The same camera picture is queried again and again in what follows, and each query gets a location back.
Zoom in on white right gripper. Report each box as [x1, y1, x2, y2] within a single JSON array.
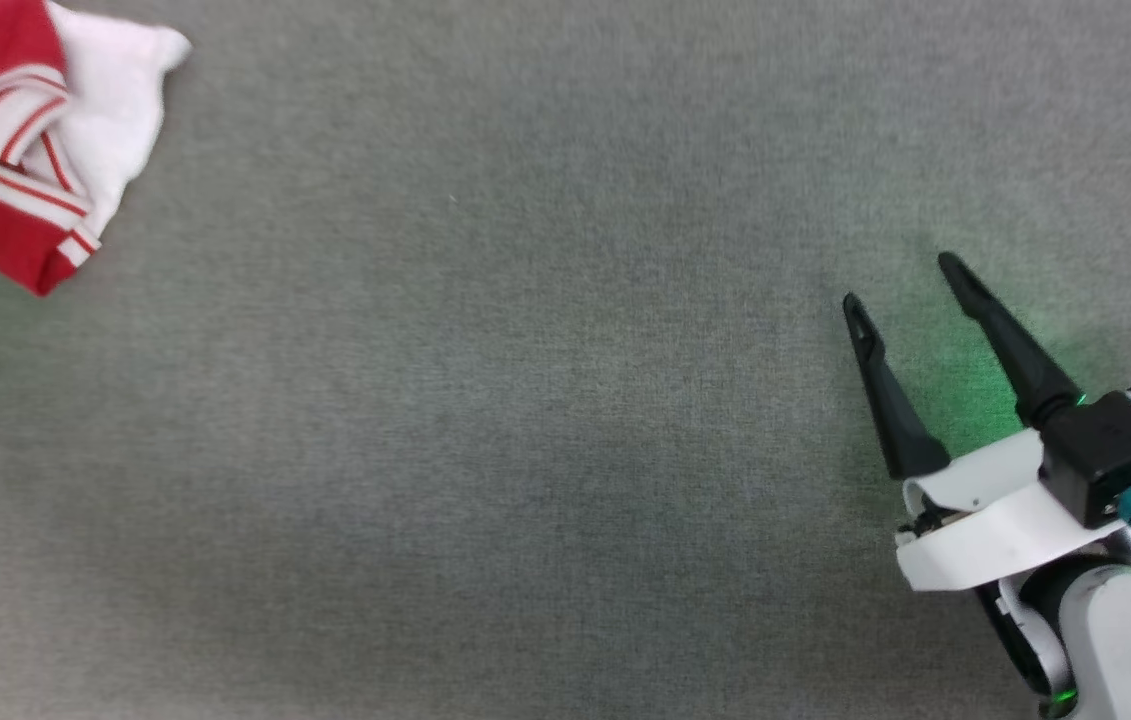
[[842, 251, 1128, 593]]

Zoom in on grey fabric covered surface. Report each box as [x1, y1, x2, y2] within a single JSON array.
[[0, 0, 1131, 720]]

